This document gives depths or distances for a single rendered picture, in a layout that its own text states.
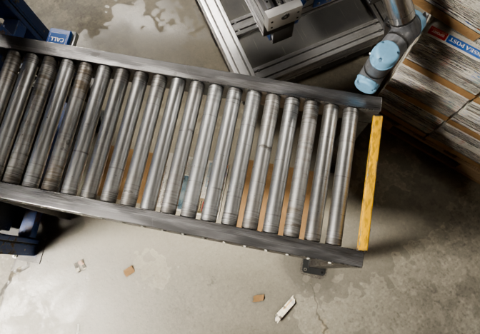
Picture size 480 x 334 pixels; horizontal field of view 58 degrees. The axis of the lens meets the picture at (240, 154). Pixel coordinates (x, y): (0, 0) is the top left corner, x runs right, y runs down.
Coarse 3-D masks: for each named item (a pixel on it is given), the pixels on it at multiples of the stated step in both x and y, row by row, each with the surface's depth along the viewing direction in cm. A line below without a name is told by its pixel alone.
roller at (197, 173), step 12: (216, 84) 145; (216, 96) 144; (204, 108) 144; (216, 108) 143; (204, 120) 142; (216, 120) 144; (204, 132) 140; (204, 144) 139; (204, 156) 139; (192, 168) 138; (204, 168) 139; (192, 180) 137; (192, 192) 135; (192, 204) 135; (192, 216) 134
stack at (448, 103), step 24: (432, 24) 146; (408, 48) 201; (432, 48) 149; (456, 48) 143; (408, 72) 169; (432, 72) 161; (456, 72) 152; (384, 96) 196; (432, 96) 173; (456, 96) 164; (384, 120) 214; (408, 120) 201; (432, 120) 190; (456, 120) 179; (432, 144) 207; (456, 144) 194; (456, 168) 214
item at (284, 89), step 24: (0, 48) 151; (24, 48) 150; (48, 48) 149; (72, 48) 149; (144, 72) 147; (168, 72) 146; (192, 72) 146; (216, 72) 146; (264, 96) 148; (288, 96) 144; (312, 96) 143; (336, 96) 143; (360, 96) 142; (360, 120) 152
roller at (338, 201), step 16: (352, 112) 141; (352, 128) 140; (352, 144) 139; (336, 160) 139; (352, 160) 139; (336, 176) 137; (336, 192) 135; (336, 208) 133; (336, 224) 132; (336, 240) 131
